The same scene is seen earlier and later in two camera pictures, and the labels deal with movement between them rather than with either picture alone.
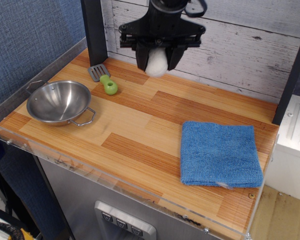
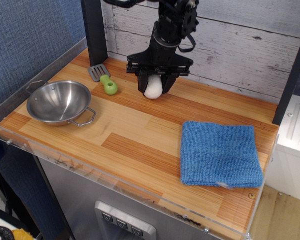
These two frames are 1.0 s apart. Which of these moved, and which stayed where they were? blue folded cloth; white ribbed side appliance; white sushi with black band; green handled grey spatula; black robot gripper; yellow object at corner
Moved: white sushi with black band; black robot gripper
Stayed: green handled grey spatula; white ribbed side appliance; yellow object at corner; blue folded cloth
